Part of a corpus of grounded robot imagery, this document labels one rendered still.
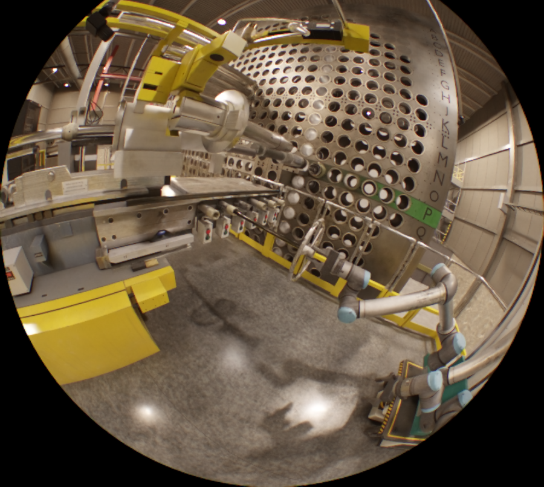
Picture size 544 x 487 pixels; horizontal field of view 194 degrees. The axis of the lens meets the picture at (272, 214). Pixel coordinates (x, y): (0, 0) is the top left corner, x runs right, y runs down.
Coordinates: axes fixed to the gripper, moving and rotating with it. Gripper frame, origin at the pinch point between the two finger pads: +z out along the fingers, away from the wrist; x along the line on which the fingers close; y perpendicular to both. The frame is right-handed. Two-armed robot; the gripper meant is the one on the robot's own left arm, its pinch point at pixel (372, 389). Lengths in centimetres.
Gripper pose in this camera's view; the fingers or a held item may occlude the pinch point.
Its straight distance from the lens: 98.7
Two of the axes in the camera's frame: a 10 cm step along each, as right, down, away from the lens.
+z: -3.8, 6.7, 6.4
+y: -4.9, -7.3, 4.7
